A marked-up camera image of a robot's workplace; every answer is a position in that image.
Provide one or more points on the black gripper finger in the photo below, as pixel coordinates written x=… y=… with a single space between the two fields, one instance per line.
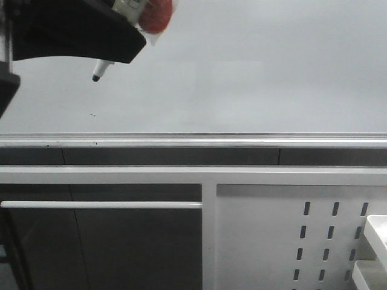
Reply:
x=9 y=84
x=73 y=28

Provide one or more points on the white whiteboard marker pen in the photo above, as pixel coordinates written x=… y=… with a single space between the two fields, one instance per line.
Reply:
x=131 y=11

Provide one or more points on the red round magnet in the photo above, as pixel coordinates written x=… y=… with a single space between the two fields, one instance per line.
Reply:
x=155 y=18

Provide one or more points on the large whiteboard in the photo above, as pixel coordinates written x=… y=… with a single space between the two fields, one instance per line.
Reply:
x=288 y=73

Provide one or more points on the white horizontal rod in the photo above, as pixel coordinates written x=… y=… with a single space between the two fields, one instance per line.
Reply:
x=100 y=205

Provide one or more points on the white upper plastic tray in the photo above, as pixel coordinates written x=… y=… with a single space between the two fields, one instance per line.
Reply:
x=375 y=233

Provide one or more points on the white plastic tray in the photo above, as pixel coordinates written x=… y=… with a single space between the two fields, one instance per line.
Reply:
x=369 y=275
x=375 y=233

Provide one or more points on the white lower plastic tray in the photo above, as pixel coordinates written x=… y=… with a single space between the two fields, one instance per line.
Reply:
x=369 y=275

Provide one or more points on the white metal stand frame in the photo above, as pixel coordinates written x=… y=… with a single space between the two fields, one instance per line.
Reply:
x=258 y=228

